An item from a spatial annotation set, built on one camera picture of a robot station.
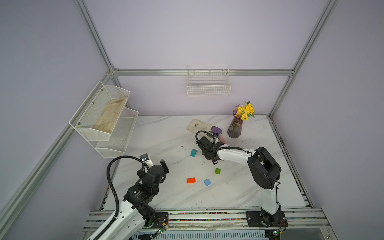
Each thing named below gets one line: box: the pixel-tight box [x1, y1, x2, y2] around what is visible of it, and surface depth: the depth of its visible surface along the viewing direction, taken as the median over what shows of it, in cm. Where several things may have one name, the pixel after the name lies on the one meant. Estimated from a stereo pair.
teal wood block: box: [190, 149, 198, 158], surface depth 100 cm
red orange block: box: [186, 177, 197, 184], surface depth 88 cm
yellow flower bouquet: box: [235, 100, 256, 121], surface depth 92 cm
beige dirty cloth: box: [186, 118, 212, 133], surface depth 117 cm
